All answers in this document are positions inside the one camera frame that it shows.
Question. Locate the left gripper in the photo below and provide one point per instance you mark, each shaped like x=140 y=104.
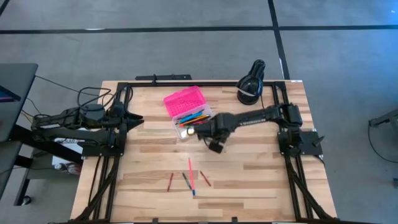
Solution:
x=121 y=124

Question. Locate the black desk leg frame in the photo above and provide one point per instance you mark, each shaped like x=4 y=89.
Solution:
x=37 y=140

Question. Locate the small black edge bracket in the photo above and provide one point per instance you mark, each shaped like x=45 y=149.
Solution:
x=234 y=219
x=154 y=220

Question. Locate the pink pencil blue cap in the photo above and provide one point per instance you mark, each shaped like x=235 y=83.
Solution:
x=191 y=175

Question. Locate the pink-lidded clear pencil box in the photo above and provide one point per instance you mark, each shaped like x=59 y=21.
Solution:
x=185 y=101

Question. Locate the white printed box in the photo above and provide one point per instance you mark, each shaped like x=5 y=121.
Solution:
x=66 y=161

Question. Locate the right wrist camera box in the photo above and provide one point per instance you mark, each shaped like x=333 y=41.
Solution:
x=216 y=147

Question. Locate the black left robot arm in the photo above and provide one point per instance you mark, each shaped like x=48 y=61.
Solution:
x=77 y=135

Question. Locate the grey floor stand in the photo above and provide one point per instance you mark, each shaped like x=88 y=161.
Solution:
x=388 y=117

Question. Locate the orange pencil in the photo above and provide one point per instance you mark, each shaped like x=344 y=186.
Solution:
x=199 y=119

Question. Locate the green crayon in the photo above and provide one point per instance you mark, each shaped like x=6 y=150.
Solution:
x=186 y=181

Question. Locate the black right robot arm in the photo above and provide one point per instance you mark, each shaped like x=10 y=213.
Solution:
x=255 y=116

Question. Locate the dark laptop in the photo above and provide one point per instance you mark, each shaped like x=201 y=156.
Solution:
x=7 y=95

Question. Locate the black aluminium table frame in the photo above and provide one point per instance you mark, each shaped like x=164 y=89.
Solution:
x=202 y=84

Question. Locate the dark grey side desk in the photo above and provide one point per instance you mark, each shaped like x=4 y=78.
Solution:
x=15 y=81

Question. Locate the black desk lamp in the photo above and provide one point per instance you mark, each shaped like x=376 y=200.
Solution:
x=250 y=98

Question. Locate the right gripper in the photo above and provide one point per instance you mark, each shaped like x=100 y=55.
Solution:
x=217 y=126

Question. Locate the red crayon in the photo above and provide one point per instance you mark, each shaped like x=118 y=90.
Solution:
x=205 y=178
x=170 y=182

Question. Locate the blue pen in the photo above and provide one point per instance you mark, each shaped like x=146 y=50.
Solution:
x=191 y=117

